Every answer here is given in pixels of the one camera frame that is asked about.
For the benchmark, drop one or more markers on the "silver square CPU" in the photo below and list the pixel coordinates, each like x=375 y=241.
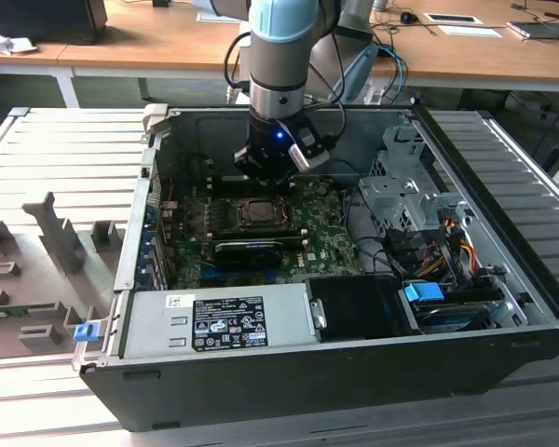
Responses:
x=264 y=212

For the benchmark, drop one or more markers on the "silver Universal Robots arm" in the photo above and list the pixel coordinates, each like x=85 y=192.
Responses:
x=279 y=60

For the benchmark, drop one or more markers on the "black RAM slot bank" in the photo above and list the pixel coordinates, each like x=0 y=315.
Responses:
x=261 y=234
x=223 y=187

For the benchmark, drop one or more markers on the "CPU socket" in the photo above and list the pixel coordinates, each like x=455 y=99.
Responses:
x=233 y=222

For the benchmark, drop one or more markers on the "green motherboard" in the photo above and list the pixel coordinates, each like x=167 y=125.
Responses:
x=328 y=233

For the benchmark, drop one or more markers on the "black graphics card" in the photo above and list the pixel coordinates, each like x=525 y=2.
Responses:
x=247 y=256

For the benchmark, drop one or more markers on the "pale blue teach pendant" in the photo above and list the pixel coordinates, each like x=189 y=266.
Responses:
x=358 y=72

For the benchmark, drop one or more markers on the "silver metal drive cage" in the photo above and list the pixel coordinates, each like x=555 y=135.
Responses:
x=400 y=195

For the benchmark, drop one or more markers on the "long wooden office desk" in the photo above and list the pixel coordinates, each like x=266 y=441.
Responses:
x=167 y=46

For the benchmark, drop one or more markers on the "black plastic air shroud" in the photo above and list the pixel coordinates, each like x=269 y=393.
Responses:
x=354 y=307

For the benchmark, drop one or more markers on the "small black desk object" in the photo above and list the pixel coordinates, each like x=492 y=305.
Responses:
x=161 y=3

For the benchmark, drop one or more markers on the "silver cup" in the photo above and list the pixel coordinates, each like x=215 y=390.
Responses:
x=380 y=4

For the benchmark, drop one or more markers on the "black computer mouse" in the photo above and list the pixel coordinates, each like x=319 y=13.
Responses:
x=409 y=17

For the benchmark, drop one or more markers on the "silver power supply unit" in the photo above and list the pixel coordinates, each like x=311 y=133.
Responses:
x=154 y=326

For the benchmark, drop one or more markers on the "blue disk carrier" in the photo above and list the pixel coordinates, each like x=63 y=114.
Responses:
x=421 y=294

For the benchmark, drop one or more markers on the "black open PC case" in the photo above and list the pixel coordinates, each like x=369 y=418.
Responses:
x=261 y=386

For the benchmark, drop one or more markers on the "grey parts rack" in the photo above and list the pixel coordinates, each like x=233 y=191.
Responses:
x=37 y=253

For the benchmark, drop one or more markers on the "small blue latch clip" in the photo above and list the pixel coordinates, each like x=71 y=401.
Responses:
x=85 y=333

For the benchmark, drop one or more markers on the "large black box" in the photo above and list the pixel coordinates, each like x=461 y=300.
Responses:
x=42 y=21

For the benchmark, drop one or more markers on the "short wooden office desk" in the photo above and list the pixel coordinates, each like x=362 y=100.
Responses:
x=23 y=58

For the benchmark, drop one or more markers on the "crumpled white paper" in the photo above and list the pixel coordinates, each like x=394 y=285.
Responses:
x=9 y=43

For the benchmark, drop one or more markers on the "dark tablet with pale rim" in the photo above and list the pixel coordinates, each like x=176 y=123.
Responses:
x=538 y=30

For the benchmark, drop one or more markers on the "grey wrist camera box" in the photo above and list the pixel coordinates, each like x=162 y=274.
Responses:
x=308 y=154

